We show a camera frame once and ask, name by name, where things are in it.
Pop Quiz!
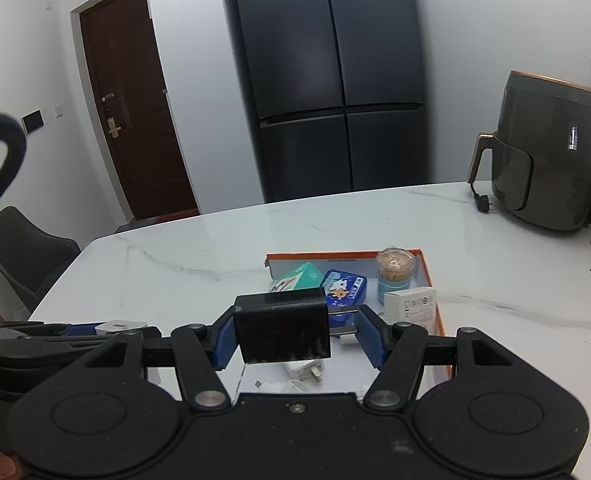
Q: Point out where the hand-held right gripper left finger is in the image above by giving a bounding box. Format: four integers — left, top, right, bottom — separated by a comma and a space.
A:
83, 310, 239, 408

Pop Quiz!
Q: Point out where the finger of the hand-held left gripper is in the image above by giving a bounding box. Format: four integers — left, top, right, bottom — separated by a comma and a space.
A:
6, 322, 96, 337
103, 326, 162, 343

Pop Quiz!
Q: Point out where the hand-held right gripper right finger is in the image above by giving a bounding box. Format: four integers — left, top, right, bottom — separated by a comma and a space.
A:
356, 306, 513, 408

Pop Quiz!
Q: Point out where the white cube charger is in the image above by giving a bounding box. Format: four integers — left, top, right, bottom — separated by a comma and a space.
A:
94, 320, 145, 337

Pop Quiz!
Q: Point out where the orange-rimmed cardboard box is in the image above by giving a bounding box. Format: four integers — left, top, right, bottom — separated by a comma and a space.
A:
264, 248, 453, 396

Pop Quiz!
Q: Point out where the small white labelled box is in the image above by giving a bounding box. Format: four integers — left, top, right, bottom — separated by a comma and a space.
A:
384, 287, 437, 320

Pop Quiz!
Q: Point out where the black plug adapter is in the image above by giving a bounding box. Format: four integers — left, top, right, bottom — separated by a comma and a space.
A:
233, 287, 359, 365

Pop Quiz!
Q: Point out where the blue cartoon tin box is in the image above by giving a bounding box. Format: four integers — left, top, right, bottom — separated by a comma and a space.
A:
320, 269, 367, 322

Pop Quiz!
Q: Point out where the clear toothpick jar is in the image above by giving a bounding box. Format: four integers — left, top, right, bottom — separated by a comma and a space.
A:
376, 246, 417, 305

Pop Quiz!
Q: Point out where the white plug-in heater green button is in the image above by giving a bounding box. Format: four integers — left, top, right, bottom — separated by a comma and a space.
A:
280, 359, 326, 384

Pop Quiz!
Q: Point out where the teal and white carton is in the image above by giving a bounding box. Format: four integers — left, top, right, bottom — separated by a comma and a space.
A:
270, 262, 325, 293

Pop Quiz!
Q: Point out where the dark grey chair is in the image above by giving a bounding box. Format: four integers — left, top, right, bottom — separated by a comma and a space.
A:
0, 206, 81, 313

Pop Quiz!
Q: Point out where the black power plug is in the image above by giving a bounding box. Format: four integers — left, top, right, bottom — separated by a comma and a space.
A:
468, 180, 493, 213

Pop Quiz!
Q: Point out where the brass door lock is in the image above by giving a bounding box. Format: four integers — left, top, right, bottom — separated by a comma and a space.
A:
100, 92, 124, 138

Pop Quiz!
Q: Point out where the dark brown door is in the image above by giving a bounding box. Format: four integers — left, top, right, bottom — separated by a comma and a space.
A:
80, 0, 200, 221

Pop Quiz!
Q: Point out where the dark grey air fryer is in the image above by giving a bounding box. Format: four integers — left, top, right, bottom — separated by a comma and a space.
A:
467, 71, 591, 231

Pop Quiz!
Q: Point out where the dark grey refrigerator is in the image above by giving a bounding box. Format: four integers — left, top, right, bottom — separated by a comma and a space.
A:
216, 0, 433, 204

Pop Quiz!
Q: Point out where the black cable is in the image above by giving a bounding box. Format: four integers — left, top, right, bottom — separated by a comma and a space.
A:
0, 112, 27, 223

